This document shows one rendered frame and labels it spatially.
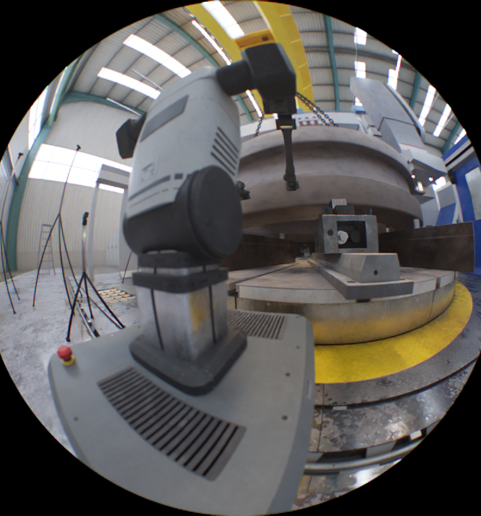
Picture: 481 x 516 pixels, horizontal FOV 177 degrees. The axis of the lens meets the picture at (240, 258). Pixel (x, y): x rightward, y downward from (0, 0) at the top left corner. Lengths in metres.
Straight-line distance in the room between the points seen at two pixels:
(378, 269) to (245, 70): 0.67
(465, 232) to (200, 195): 1.73
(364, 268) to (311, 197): 0.88
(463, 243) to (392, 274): 1.15
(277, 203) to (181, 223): 1.20
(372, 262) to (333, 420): 0.52
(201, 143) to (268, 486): 0.42
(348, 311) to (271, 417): 0.66
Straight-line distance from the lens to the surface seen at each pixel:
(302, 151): 1.73
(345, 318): 0.83
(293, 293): 0.74
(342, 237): 0.92
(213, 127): 0.29
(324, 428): 0.54
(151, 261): 0.27
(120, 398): 0.30
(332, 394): 0.63
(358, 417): 0.59
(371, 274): 0.61
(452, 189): 6.46
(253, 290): 0.79
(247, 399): 0.26
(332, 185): 1.40
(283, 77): 0.37
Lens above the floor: 0.47
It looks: 1 degrees down
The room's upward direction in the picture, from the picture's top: 2 degrees counter-clockwise
